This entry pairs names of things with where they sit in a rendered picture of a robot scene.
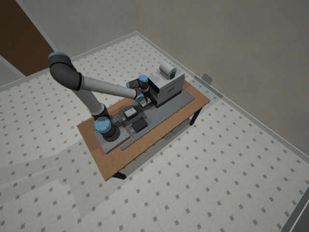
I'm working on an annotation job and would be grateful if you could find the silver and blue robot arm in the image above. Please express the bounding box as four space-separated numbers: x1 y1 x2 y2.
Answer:
48 52 149 142

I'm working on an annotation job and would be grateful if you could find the grey cylinder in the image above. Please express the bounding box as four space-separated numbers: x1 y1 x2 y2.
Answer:
159 61 177 78

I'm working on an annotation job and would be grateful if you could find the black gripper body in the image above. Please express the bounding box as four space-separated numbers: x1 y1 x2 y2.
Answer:
144 88 151 98

